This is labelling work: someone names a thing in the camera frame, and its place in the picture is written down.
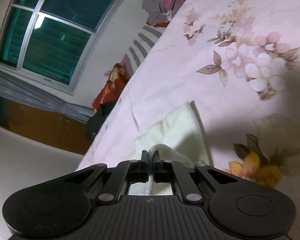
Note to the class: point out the pale green cloth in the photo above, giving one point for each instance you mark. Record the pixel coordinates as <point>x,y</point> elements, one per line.
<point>178,137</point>

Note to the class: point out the black garment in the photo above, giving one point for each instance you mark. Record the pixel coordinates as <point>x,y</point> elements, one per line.
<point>95,123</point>

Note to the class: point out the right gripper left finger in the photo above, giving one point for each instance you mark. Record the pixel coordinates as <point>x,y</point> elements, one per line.
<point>114,182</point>

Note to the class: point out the grey left curtain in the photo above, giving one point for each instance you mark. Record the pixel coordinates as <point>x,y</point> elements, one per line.
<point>17,90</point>

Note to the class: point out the grey striped pillow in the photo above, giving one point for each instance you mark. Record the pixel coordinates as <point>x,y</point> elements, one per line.
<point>145,40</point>

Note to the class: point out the brown wooden door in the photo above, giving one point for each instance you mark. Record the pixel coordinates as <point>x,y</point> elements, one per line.
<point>46,127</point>

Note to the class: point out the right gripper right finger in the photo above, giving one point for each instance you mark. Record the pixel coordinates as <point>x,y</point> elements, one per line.
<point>175,173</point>

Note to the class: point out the pink floral bed blanket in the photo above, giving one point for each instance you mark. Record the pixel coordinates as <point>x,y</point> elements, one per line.
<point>238,63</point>

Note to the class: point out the red floral blanket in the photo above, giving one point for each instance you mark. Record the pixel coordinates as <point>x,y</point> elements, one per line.
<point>115,84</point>

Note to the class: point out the window with white frame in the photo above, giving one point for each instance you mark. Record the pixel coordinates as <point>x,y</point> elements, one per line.
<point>47,41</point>

